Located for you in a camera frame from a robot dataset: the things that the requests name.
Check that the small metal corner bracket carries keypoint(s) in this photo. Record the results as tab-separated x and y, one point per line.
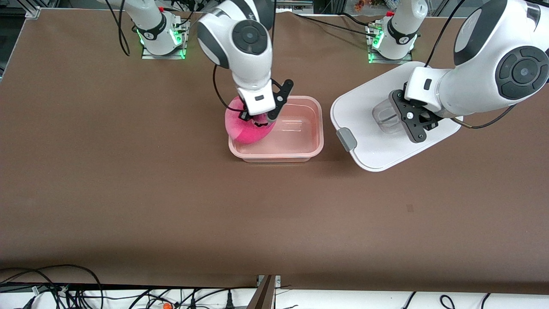
259	280

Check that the colourful background clutter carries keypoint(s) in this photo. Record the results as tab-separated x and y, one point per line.
369	4

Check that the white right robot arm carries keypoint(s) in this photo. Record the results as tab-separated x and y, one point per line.
248	68

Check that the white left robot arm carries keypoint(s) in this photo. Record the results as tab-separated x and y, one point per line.
480	86

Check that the dark table support strut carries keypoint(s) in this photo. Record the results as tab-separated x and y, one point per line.
262	296

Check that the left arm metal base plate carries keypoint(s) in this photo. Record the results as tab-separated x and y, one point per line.
403	61

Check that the white box lid grey clips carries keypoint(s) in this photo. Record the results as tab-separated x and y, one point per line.
369	150

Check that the pink plastic box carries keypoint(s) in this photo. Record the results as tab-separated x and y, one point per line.
300	146

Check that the pink plush toy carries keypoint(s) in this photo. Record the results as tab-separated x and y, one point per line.
251	135

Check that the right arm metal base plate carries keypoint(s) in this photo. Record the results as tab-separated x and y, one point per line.
171	55

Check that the small aluminium corner bracket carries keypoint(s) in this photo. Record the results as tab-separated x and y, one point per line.
33	13

